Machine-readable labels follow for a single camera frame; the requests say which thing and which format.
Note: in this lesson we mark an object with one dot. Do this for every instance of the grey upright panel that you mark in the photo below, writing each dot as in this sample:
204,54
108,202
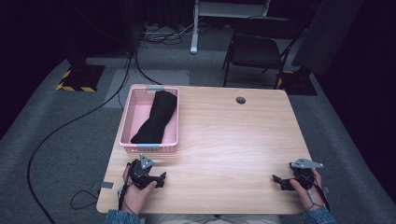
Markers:
327,34

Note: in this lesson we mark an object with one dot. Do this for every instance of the striped black stand base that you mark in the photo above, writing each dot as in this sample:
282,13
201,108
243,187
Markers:
82,77
297,84

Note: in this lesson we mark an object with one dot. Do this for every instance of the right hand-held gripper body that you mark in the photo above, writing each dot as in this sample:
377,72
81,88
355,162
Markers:
303,172

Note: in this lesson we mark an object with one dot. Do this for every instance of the white metal stand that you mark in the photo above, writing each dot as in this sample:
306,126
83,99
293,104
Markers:
194,31

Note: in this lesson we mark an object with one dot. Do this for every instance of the black cloth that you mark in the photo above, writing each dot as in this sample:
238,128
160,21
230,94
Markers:
157,118

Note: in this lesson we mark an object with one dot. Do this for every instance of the grey tape piece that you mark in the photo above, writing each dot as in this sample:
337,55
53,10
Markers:
106,185

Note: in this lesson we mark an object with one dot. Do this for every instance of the person's left hand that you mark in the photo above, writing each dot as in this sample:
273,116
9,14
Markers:
137,197

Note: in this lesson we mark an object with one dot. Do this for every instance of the pink plastic basket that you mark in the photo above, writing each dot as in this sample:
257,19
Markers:
137,115

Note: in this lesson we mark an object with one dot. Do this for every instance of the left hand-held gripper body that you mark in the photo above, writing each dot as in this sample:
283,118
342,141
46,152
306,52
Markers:
140,174

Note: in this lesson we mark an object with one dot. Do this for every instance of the black folding chair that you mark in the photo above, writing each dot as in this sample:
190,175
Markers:
255,49

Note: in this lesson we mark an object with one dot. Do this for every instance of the person's right hand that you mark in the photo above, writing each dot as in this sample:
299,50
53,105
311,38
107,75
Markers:
306,196

